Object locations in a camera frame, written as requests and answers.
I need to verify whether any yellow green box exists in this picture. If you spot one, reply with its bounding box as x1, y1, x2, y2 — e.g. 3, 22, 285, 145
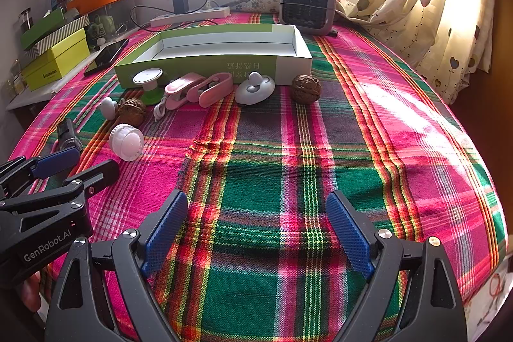
22, 29, 89, 91

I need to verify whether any small white egg-shaped knob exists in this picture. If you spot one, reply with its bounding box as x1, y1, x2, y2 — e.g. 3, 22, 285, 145
99, 97, 118, 121

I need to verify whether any heart pattern curtain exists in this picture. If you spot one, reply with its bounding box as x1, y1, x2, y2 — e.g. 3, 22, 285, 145
337, 0, 495, 104

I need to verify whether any floral pillow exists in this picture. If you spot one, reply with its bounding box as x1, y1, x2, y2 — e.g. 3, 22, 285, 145
230, 0, 280, 14

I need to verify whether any striped box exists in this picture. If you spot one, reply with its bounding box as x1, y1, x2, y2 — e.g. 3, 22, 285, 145
29, 15, 89, 58

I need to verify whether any white ribbed round cap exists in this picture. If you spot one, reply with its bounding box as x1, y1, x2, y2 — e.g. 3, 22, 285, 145
109, 123, 144, 162

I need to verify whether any brown walnut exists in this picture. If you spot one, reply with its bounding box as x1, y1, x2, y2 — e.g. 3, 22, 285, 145
117, 98, 147, 128
290, 75, 322, 105

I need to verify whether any black charger with cable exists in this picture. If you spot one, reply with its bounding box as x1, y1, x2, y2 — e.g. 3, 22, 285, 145
129, 0, 217, 34

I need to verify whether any person's left hand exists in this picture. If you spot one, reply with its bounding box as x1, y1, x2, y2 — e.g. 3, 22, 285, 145
20, 272, 42, 313

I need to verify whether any black smartphone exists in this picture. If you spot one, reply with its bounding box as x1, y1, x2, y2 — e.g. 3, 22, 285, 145
83, 39, 129, 76

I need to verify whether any green and white tray box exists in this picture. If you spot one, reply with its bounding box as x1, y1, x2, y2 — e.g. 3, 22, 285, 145
114, 23, 312, 88

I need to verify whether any plaid bed cover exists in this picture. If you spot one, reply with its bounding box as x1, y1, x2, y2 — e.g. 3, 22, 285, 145
8, 11, 509, 342

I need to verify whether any white panda face toy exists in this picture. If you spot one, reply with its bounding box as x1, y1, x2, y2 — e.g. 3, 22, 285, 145
235, 71, 276, 106

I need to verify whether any black rectangular device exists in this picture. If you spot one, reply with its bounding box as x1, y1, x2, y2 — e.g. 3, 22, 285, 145
56, 117, 83, 153

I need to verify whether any dark green box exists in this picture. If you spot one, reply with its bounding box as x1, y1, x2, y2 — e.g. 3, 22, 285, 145
20, 8, 65, 50

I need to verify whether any white power strip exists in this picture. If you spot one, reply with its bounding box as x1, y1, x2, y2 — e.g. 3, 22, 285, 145
149, 6, 231, 28

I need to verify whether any grey mini heater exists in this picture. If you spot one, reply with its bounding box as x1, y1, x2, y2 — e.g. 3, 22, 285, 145
278, 0, 337, 36

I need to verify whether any pink clip device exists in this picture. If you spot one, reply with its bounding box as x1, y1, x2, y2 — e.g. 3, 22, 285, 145
153, 72, 205, 121
186, 72, 233, 108

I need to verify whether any white disc on green base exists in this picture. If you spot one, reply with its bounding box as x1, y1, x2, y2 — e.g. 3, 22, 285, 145
132, 68, 164, 106

